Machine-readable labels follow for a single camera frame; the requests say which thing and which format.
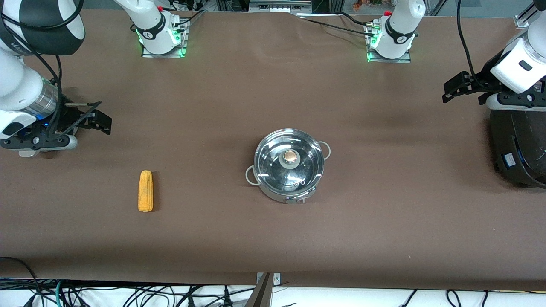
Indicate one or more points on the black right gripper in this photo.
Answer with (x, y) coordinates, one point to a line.
(67, 118)

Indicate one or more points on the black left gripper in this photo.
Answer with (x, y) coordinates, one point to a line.
(480, 82)

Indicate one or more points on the yellow corn cob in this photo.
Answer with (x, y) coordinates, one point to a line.
(145, 192)

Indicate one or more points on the glass pot lid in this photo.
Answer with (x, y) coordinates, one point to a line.
(273, 162)

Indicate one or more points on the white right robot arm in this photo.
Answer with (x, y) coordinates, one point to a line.
(21, 89)

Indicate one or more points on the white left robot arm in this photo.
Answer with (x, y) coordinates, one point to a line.
(399, 25)

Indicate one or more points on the stainless steel pot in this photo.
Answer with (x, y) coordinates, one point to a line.
(277, 197)

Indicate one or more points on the black rice cooker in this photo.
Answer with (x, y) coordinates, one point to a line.
(520, 149)

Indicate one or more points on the grey power strip box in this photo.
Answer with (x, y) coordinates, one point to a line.
(279, 6)

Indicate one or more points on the aluminium frame profile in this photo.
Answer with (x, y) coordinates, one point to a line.
(527, 15)

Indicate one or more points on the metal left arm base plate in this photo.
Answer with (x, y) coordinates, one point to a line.
(371, 57)

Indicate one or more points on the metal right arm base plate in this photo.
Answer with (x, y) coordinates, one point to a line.
(181, 42)

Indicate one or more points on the small metal edge bracket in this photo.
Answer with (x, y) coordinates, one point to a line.
(277, 279)

